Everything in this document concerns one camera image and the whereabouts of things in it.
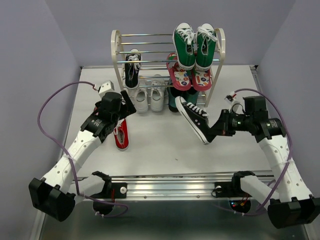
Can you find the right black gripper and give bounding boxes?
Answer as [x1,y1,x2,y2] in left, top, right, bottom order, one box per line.
[205,108,253,136]

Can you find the white sneaker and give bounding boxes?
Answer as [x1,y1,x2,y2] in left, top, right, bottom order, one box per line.
[133,78,149,114]
[150,74,166,112]

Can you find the black canvas sneaker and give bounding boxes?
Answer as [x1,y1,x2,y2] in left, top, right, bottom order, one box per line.
[124,48,142,90]
[175,96,215,145]

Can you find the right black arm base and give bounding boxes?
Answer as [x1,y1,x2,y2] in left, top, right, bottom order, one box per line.
[211,171,255,198]

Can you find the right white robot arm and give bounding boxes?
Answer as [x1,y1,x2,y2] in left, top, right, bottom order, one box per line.
[212,96,320,229]

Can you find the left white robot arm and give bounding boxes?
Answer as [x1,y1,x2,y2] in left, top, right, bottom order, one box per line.
[28,90,136,222]

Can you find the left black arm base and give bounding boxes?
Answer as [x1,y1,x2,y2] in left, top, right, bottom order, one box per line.
[84,171,128,200]

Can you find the cream metal shoe shelf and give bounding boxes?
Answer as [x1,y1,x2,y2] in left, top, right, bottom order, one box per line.
[110,28,226,107]

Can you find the left red canvas sneaker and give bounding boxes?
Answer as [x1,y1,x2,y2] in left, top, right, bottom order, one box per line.
[93,104,100,115]

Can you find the red canvas sneaker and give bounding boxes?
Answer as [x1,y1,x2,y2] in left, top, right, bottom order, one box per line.
[93,104,100,115]
[113,118,129,151]

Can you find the right red canvas sneaker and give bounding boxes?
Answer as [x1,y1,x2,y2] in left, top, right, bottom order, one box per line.
[113,118,129,151]

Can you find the right teal black boot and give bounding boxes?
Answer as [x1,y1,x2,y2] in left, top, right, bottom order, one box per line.
[185,87,200,105]

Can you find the teal black boot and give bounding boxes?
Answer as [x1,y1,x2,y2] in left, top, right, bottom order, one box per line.
[167,79,188,113]
[185,87,200,105]

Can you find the right pink patterned slipper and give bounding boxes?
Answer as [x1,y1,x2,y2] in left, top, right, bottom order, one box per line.
[191,69,212,92]

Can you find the pink patterned slipper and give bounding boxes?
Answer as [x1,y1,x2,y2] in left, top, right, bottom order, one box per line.
[166,52,192,91]
[191,69,212,92]

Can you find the left teal black boot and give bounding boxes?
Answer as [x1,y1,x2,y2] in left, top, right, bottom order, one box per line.
[167,79,188,113]

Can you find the left pink patterned slipper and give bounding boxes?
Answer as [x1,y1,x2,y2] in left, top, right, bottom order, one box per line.
[166,52,192,91]

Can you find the right green high-top sneaker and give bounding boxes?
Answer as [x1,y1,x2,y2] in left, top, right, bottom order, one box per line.
[195,23,218,71]

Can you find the green high-top sneaker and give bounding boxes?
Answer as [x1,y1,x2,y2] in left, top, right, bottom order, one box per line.
[195,23,218,71]
[172,22,196,71]

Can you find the left green high-top sneaker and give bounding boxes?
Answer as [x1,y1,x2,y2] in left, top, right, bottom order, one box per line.
[172,22,196,71]

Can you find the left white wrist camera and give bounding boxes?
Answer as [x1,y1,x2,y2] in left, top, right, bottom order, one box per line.
[98,80,115,98]

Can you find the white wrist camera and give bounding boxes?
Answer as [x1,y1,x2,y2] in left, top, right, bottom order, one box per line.
[224,91,239,105]
[98,80,115,98]

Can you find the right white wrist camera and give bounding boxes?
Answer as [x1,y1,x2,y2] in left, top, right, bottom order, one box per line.
[224,91,239,105]

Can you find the aluminium mounting rail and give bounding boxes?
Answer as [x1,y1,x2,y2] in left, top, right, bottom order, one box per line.
[99,172,249,202]

